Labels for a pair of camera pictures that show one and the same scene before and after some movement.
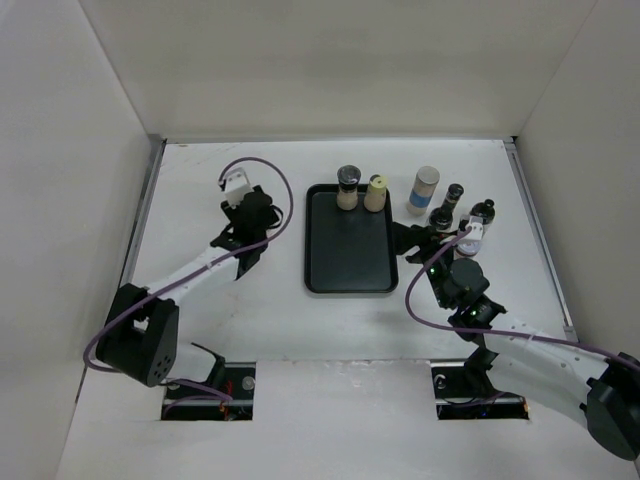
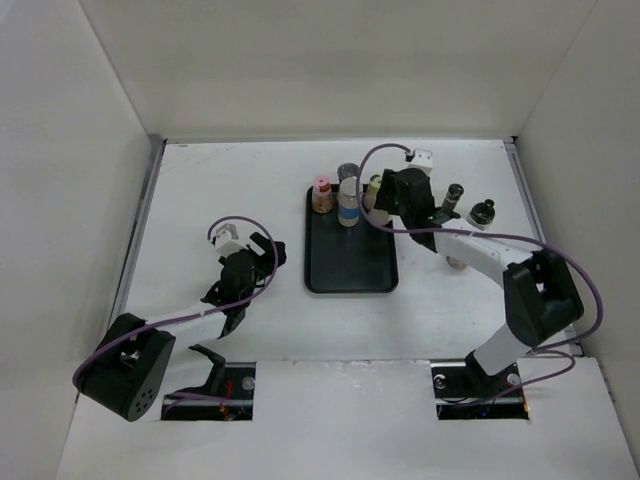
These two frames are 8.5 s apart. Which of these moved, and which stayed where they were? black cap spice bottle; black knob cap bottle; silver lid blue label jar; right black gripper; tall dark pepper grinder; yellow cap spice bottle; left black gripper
Moved: silver lid blue label jar; right black gripper; left black gripper; black cap spice bottle
Stayed: yellow cap spice bottle; tall dark pepper grinder; black knob cap bottle
